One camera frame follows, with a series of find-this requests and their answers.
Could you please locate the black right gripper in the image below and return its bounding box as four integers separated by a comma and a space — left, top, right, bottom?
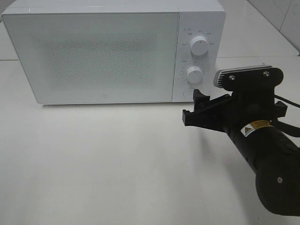
182, 89, 287, 136

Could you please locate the round door release button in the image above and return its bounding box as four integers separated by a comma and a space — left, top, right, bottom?
183, 88, 195, 100

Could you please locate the white timer knob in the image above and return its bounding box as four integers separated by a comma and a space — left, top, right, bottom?
186, 66, 203, 83

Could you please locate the white microwave door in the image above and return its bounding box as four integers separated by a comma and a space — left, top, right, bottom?
3, 13, 179, 105

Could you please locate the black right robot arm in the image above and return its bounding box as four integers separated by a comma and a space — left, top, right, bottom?
182, 89, 300, 216

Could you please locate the upper white power knob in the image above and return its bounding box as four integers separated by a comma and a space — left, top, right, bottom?
189, 34, 209, 56

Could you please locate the white microwave oven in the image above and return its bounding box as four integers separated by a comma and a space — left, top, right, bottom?
1, 0, 226, 104

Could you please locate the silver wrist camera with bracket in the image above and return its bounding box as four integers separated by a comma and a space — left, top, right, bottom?
213, 65, 284, 92

